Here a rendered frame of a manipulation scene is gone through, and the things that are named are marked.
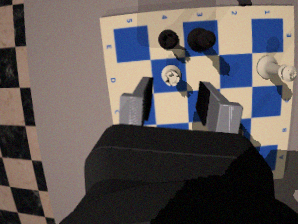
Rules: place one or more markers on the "blue and cream chessboard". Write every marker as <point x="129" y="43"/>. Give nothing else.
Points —
<point x="244" y="34"/>

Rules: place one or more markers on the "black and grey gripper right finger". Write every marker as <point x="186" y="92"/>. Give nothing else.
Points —
<point x="216" y="112"/>

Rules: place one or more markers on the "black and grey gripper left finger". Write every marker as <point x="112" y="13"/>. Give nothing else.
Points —
<point x="132" y="105"/>

